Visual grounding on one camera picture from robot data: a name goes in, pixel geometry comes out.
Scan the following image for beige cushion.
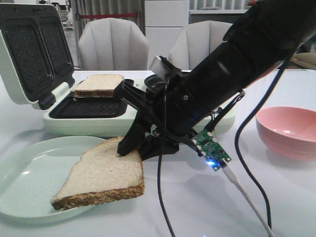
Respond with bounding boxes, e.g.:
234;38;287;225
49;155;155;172
289;52;316;70

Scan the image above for bread slice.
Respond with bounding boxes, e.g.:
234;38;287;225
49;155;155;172
50;137;145;210
71;74;124;98

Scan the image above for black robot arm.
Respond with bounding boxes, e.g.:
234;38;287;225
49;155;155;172
114;0;316;159

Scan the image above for green breakfast maker base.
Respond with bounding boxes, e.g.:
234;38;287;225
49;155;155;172
42;74;236;138

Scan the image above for green breakfast maker lid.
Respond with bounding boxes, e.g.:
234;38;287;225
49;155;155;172
0;3;75;110

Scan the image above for white refrigerator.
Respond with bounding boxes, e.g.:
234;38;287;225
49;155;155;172
145;0;190;65

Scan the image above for grey corrugated curtain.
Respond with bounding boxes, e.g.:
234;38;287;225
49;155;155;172
70;0;145;39

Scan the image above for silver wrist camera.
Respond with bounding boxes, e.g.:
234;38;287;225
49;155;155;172
149;56;171;79

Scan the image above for right beige chair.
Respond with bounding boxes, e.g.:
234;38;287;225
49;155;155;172
168;20;232;70

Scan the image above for black round frying pan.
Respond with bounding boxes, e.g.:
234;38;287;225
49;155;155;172
144;74;166;94

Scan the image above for red barrier strap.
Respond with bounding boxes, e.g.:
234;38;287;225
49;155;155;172
79;13;138;20

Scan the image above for left beige chair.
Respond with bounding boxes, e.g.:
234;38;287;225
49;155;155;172
78;18;149;71

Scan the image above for pink bowl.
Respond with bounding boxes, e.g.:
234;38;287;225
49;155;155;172
256;107;316;161

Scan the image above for beige chair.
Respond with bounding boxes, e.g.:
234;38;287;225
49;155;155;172
168;20;232;70
78;18;149;71

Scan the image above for green circuit board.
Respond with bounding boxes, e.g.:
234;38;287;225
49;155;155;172
192;129;232;171

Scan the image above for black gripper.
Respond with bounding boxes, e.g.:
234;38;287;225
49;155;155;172
114;73;211;160

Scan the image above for green round plate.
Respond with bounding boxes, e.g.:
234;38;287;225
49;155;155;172
0;136;103;223

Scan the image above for white usb cable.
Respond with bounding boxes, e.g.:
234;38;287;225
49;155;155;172
221;159;276;237

